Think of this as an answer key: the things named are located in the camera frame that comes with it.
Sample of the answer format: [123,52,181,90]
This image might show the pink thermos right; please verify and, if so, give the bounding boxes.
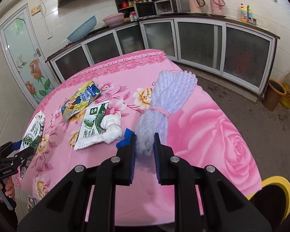
[210,0,226,15]

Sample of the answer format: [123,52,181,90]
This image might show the silver microwave oven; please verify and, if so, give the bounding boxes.
[154,0,190,15]

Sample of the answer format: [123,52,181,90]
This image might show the lilac foam fruit net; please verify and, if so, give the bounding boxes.
[135,71,197,158]

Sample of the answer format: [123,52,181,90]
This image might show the blue rubber glove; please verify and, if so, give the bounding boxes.
[116,128,134,149]

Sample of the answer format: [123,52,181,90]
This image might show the kitchen counter cabinets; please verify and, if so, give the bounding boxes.
[46,13,279,96]

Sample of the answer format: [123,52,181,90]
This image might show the pink plastic basin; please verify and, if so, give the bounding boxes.
[102,13,124,27]

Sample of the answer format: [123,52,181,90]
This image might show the brown plastic bucket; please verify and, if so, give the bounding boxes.
[262,78,287,112]

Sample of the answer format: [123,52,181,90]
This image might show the pink thermos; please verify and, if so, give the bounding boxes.
[210,0,226,15]
[188,0,205,13]

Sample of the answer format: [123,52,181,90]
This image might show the green white milk pouch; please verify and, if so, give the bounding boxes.
[20,111,45,151]

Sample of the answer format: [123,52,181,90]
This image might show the yellow blue candy bag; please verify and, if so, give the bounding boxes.
[61,81,101,122]

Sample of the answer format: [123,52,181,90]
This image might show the blue plastic basin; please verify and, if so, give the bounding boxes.
[67,15,97,43]

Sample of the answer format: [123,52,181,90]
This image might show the person hand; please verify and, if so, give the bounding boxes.
[0,176,16,202]

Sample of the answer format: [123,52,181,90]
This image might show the yellow rimmed trash bin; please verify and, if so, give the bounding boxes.
[247,176,290,230]

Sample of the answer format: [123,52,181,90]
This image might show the flower painted glass door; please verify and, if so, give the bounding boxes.
[0,5,59,108]

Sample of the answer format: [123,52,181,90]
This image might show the pink thermos left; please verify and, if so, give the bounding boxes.
[188,0,205,13]

